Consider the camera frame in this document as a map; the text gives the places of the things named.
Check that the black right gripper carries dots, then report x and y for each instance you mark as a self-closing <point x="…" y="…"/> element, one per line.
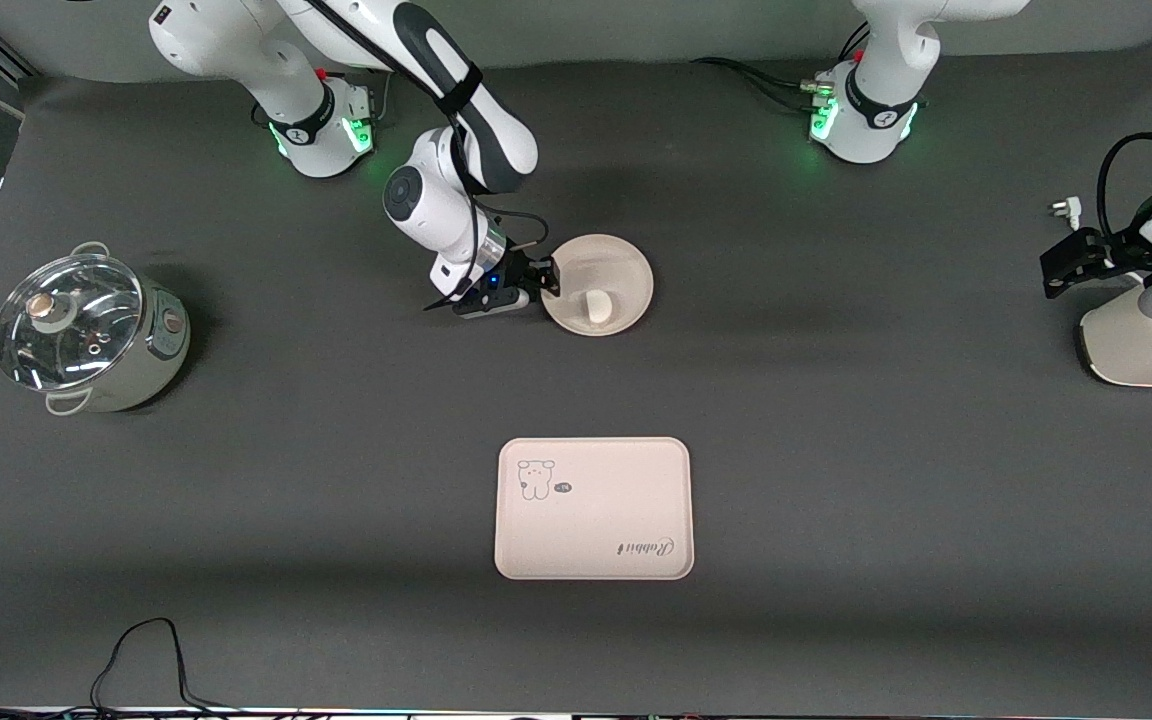
<point x="515" y="272"/>

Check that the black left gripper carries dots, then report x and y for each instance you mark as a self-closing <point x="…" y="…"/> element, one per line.
<point x="1108" y="252"/>

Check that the white steamed bun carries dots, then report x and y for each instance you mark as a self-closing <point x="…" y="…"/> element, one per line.
<point x="598" y="306"/>

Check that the round cream plate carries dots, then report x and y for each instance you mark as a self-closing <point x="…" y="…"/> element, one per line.
<point x="616" y="265"/>

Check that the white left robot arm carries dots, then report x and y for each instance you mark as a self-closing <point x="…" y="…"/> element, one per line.
<point x="871" y="122"/>

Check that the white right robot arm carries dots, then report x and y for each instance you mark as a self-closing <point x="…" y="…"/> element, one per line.
<point x="308" y="112"/>

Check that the cream rectangular rabbit tray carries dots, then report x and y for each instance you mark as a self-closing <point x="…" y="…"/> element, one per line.
<point x="596" y="520"/>

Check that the cream white toaster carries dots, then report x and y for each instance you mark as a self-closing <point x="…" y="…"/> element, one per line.
<point x="1136" y="350"/>

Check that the pale green electric pot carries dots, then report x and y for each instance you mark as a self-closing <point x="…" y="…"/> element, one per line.
<point x="151" y="350"/>

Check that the glass pot lid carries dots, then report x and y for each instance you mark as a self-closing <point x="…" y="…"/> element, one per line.
<point x="66" y="320"/>

